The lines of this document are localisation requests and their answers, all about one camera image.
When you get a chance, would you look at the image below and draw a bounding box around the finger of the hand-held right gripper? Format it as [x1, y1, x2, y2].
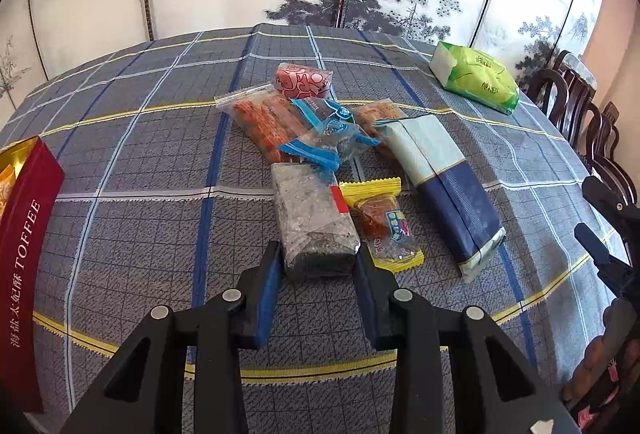
[574, 223, 640, 301]
[581, 174, 640, 236]

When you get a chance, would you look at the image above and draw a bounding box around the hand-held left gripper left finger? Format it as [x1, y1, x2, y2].
[60, 240, 286, 434]

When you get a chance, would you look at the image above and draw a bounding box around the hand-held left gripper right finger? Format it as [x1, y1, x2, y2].
[351, 249, 576, 434]

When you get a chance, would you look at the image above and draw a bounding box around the yellow snack packet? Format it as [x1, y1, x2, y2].
[339, 177, 425, 275]

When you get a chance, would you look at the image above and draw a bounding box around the dark sesame bar packet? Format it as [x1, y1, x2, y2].
[270, 163, 361, 278]

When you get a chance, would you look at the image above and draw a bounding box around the teal and navy snack packet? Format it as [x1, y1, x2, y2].
[372, 113, 507, 283]

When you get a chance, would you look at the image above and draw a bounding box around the blue snack packet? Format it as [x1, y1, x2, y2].
[277, 97, 381, 171]

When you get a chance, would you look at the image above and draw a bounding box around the orange nut brittle packet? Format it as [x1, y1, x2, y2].
[350, 100, 408, 140]

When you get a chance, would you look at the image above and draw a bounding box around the red candy box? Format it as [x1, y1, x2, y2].
[0, 135, 66, 415]

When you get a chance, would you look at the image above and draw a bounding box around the dark wooden chair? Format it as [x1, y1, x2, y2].
[582, 102, 640, 207]
[527, 49, 601, 150]

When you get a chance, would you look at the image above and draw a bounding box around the grey plaid tablecloth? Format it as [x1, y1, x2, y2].
[0, 23, 640, 434]

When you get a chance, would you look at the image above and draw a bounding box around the clear orange stick packet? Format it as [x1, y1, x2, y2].
[215, 83, 311, 163]

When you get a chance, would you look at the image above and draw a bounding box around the green tissue pack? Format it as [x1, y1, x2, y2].
[430, 41, 521, 116]

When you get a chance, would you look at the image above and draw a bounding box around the pink snack packet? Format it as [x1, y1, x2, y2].
[275, 63, 334, 101]

